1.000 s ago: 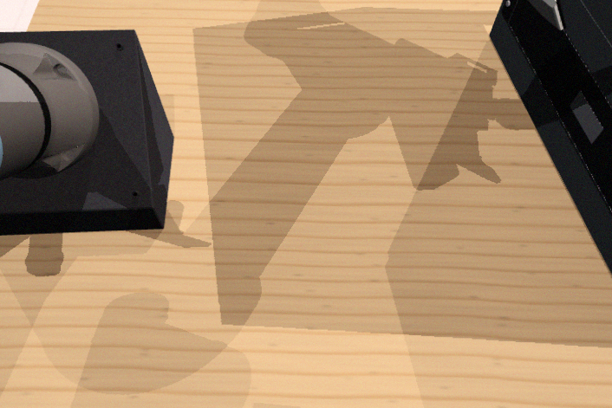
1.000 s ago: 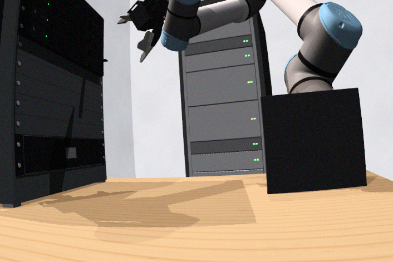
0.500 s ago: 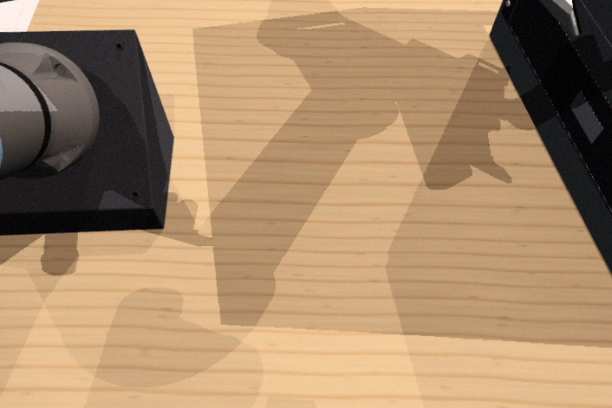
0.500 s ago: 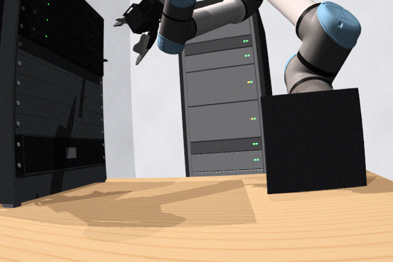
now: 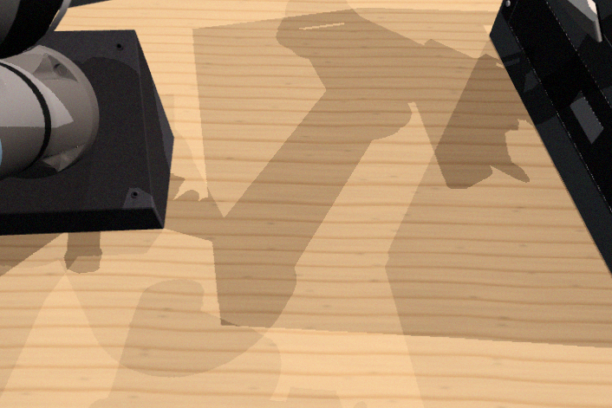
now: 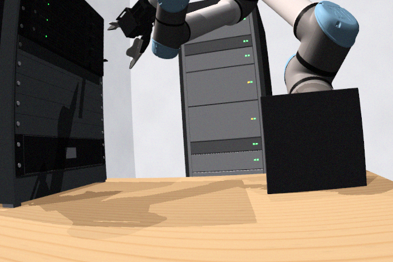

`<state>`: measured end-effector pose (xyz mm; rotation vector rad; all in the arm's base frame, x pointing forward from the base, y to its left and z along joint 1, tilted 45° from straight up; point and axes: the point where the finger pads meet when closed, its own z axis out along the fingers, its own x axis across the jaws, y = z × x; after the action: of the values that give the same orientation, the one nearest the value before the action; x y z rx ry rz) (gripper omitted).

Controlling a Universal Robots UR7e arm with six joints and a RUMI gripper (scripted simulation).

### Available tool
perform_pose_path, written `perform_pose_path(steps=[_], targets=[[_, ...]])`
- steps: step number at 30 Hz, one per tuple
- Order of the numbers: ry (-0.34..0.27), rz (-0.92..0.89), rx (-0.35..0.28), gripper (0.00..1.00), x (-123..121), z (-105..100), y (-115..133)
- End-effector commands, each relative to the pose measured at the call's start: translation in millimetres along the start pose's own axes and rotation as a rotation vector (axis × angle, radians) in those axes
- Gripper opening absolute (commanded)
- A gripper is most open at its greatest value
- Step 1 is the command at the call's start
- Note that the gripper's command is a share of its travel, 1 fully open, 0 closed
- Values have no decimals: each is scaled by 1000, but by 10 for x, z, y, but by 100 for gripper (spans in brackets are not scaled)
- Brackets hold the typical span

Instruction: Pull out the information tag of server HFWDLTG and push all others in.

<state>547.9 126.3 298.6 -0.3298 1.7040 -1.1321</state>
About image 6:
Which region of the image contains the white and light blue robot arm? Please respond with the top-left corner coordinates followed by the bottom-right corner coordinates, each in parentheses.
top-left (148, 0), bottom-right (359, 94)

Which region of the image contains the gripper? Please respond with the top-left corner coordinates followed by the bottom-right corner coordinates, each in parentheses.
top-left (107, 0), bottom-right (157, 69)

